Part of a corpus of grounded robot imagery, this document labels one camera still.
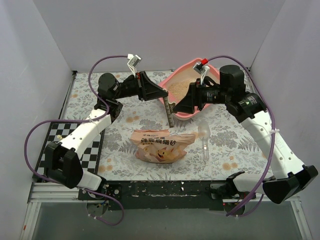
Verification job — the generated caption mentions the black white chessboard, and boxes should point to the black white chessboard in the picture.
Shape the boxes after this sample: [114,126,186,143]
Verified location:
[33,120,104,183]

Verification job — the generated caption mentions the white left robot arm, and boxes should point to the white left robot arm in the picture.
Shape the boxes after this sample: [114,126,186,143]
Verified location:
[44,71,168,200]

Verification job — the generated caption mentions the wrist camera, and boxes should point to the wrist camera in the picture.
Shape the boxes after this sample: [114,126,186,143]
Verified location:
[193,58,210,82]
[127,53,142,75]

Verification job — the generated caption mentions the beige litter pellets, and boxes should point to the beige litter pellets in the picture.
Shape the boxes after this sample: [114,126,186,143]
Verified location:
[167,79,193,103]

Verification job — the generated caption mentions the floral patterned table mat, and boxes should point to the floral patterned table mat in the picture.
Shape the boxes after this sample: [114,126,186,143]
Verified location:
[59,69,269,181]

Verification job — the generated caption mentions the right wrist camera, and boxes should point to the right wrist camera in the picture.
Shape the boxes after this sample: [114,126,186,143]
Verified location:
[193,58,210,82]

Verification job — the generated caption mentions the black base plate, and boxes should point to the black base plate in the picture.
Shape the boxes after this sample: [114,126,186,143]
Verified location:
[77,181,251,211]

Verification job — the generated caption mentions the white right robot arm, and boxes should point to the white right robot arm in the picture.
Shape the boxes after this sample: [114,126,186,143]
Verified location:
[173,62,318,204]

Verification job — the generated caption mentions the clear plastic litter scoop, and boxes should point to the clear plastic litter scoop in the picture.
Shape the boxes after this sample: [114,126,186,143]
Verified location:
[198,120,211,160]

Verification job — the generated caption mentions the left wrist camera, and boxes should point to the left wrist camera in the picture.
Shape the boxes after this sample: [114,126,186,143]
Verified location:
[127,53,142,75]

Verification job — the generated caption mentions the pink cat litter box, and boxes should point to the pink cat litter box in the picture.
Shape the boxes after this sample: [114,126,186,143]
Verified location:
[158,58,220,121]

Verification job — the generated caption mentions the peach cat litter bag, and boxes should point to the peach cat litter bag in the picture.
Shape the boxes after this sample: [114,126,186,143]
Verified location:
[130,129,196,164]

